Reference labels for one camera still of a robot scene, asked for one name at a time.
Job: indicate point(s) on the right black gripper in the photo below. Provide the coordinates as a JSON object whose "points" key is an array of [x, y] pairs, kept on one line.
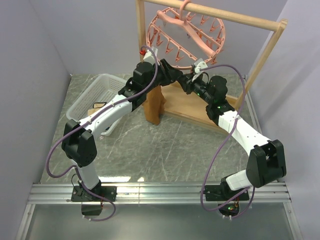
{"points": [[186, 81]]}

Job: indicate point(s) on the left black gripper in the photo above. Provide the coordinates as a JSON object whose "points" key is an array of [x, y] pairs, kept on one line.
{"points": [[170, 74]]}

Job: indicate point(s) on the brown boxer underwear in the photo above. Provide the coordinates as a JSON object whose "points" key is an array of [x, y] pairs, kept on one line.
{"points": [[154, 105]]}

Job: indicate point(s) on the pink round clip hanger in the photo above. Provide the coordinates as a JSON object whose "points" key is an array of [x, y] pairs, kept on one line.
{"points": [[184, 37]]}

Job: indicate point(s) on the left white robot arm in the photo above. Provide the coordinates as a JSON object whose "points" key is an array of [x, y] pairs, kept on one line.
{"points": [[79, 143]]}

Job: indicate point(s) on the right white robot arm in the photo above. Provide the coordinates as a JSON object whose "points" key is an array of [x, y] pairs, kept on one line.
{"points": [[266, 158]]}

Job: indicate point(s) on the beige folded underwear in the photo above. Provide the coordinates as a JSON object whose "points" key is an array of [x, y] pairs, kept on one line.
{"points": [[95, 107]]}

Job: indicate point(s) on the wooden hanging rack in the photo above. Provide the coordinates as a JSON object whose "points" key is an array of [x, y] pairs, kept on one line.
{"points": [[177, 103]]}

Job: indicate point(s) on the white plastic laundry basket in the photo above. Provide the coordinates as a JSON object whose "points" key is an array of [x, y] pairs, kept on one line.
{"points": [[104, 89]]}

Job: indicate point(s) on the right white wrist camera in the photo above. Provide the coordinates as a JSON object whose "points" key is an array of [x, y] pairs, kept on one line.
{"points": [[197, 68]]}

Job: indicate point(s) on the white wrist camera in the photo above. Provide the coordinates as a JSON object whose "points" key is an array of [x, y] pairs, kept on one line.
{"points": [[197, 68], [148, 56]]}

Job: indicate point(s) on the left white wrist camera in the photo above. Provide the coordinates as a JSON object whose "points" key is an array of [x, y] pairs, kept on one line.
{"points": [[148, 56]]}

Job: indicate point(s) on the aluminium mounting rail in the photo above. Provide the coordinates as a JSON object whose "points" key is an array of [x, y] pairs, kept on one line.
{"points": [[158, 211]]}

